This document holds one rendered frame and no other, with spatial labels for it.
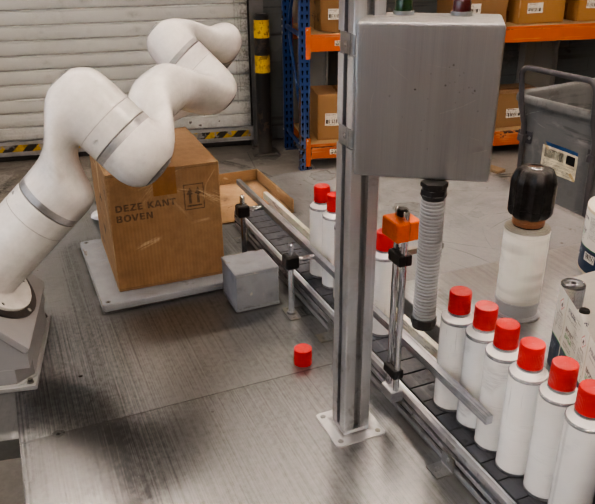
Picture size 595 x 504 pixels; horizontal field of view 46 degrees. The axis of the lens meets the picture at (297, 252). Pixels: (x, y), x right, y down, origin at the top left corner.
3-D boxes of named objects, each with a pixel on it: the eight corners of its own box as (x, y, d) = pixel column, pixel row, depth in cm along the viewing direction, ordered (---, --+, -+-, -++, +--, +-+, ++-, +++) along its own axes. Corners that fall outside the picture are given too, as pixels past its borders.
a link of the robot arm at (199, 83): (56, 144, 119) (129, 209, 123) (92, 98, 113) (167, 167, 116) (169, 63, 161) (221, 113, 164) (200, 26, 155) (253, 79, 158)
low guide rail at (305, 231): (530, 439, 102) (532, 428, 101) (523, 441, 102) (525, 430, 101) (267, 198, 191) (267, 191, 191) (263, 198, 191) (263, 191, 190)
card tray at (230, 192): (294, 212, 199) (293, 199, 197) (205, 227, 190) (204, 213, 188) (257, 180, 224) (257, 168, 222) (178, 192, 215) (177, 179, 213)
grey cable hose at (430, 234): (441, 329, 95) (454, 184, 86) (419, 335, 94) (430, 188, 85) (427, 317, 98) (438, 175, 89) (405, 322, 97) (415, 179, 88)
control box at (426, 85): (488, 184, 86) (507, 23, 78) (352, 175, 90) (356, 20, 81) (486, 159, 95) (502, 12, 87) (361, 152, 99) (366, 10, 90)
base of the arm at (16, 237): (9, 327, 122) (78, 253, 119) (-84, 256, 117) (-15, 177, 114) (39, 289, 140) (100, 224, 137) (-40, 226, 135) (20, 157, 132)
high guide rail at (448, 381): (492, 423, 97) (493, 415, 97) (485, 425, 97) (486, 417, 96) (240, 183, 187) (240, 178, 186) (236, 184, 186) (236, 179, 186)
